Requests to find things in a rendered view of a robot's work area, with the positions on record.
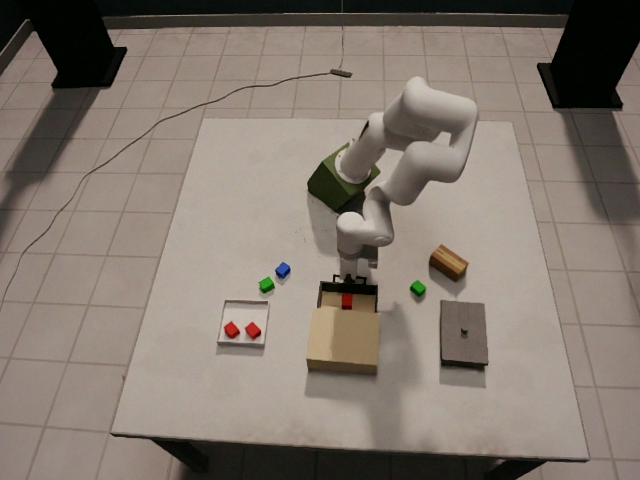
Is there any red block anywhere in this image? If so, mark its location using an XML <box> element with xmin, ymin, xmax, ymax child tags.
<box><xmin>245</xmin><ymin>321</ymin><xmax>262</xmax><ymax>340</ymax></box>
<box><xmin>223</xmin><ymin>321</ymin><xmax>240</xmax><ymax>339</ymax></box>
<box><xmin>342</xmin><ymin>294</ymin><xmax>353</xmax><ymax>310</ymax></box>

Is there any light wooden cabinet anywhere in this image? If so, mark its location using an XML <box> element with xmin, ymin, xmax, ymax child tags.
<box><xmin>306</xmin><ymin>274</ymin><xmax>380</xmax><ymax>375</ymax></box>

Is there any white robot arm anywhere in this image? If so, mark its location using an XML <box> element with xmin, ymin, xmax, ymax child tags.
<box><xmin>334</xmin><ymin>77</ymin><xmax>478</xmax><ymax>269</ymax></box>

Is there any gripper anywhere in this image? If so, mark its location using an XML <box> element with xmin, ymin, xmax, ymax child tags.
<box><xmin>339</xmin><ymin>255</ymin><xmax>359</xmax><ymax>285</ymax></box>

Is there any small blue block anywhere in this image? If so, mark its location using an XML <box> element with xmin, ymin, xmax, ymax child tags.
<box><xmin>275</xmin><ymin>262</ymin><xmax>291</xmax><ymax>279</ymax></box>

